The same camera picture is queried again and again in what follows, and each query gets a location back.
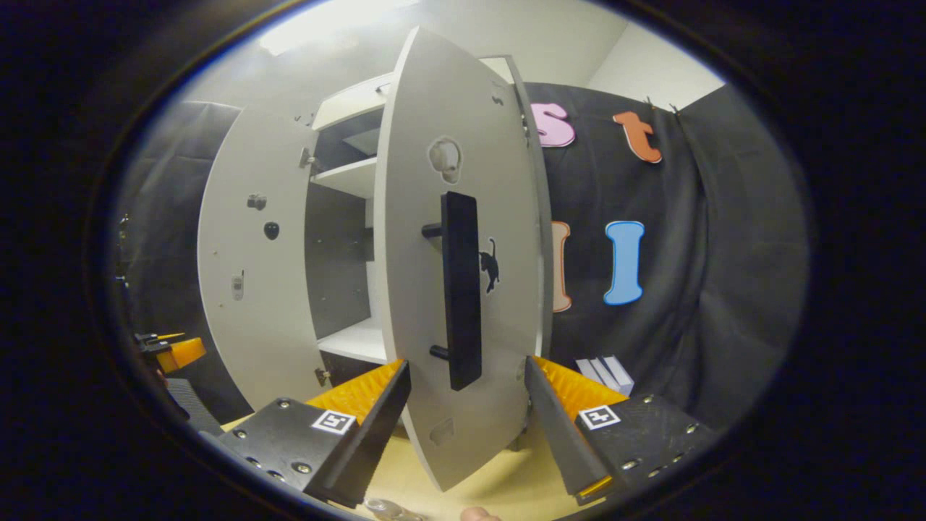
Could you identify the white and grey cabinet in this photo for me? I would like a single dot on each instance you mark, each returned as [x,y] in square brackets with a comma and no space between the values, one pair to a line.
[336,275]

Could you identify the clear plastic bottle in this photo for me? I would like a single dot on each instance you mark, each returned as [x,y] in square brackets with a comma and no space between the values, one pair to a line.
[391,510]

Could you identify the white cabinet shelf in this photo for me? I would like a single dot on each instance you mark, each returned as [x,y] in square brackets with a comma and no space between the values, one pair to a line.
[347,177]

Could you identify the white cabinet drawer front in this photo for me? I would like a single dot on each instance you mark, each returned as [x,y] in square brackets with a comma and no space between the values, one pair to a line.
[347,108]

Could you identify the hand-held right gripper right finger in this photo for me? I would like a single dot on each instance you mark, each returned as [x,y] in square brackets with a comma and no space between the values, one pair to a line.
[553,434]

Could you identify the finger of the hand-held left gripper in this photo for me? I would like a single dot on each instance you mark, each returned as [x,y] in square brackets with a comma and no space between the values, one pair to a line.
[181,354]

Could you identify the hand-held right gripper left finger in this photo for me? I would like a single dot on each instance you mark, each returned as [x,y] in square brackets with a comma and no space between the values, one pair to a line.
[380,427]

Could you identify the metal door hinge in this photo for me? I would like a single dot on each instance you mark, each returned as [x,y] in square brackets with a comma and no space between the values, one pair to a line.
[307,159]
[323,376]

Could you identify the grey book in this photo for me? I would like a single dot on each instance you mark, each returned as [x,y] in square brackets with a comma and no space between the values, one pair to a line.
[602,369]

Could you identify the white cabinet door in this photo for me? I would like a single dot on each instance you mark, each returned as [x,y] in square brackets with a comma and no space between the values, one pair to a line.
[506,202]
[275,325]

